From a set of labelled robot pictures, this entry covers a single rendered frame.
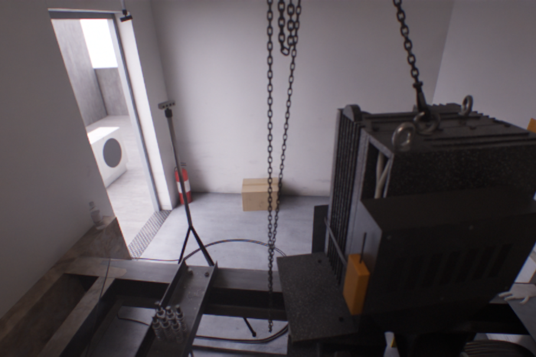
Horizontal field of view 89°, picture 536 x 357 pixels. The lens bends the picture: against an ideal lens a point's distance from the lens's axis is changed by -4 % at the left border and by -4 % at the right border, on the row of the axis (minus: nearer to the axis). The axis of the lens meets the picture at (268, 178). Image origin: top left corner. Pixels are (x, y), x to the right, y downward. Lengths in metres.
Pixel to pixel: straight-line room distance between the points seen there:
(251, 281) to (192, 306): 0.33
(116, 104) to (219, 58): 5.41
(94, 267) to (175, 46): 2.23
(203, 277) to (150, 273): 0.32
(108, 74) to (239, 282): 7.09
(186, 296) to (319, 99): 2.29
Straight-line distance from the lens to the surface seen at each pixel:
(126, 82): 3.07
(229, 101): 3.22
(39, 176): 2.06
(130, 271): 1.91
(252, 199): 3.22
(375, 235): 0.72
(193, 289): 1.67
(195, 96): 3.32
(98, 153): 4.33
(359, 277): 0.78
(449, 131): 0.98
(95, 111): 8.10
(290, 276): 1.35
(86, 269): 2.05
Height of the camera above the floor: 1.90
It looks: 29 degrees down
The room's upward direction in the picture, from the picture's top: 2 degrees counter-clockwise
